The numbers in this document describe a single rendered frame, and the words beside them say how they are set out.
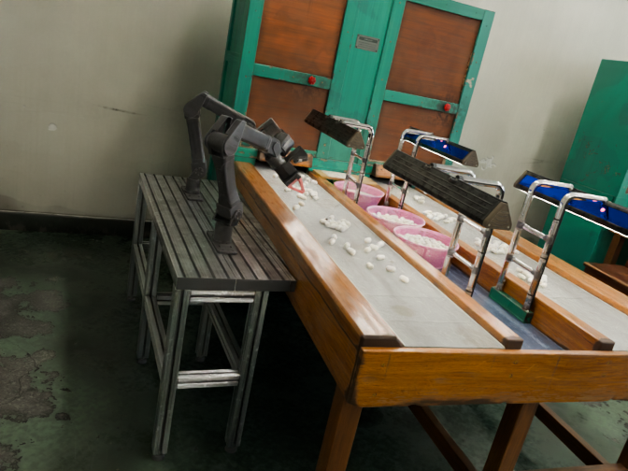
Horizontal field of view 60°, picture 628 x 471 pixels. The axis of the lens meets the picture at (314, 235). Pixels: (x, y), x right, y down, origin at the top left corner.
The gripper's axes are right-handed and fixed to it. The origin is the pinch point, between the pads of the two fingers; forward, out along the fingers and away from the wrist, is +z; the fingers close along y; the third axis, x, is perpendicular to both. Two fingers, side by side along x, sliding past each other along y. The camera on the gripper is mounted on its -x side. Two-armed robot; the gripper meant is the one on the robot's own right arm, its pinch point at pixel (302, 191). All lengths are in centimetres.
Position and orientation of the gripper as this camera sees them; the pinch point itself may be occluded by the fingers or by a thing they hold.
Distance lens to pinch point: 212.5
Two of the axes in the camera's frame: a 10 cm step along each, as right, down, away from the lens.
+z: 5.9, 6.6, 4.7
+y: -3.0, -3.6, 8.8
